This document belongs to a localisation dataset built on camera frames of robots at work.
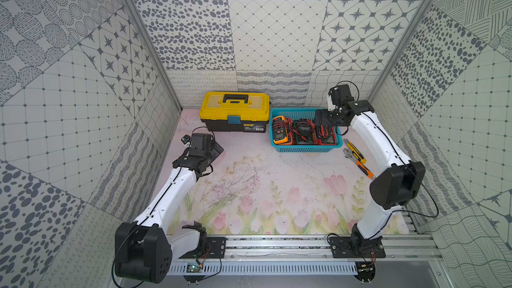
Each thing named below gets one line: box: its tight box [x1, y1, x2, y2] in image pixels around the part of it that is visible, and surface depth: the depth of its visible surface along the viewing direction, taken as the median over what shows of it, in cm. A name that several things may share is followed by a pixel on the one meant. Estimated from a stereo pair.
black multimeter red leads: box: [315, 109, 330, 139], surface depth 81 cm
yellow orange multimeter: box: [272, 115, 289, 144], surface depth 97 cm
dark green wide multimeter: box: [292, 118, 316, 146], surface depth 100 cm
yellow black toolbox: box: [199, 91, 270, 133], surface depth 103 cm
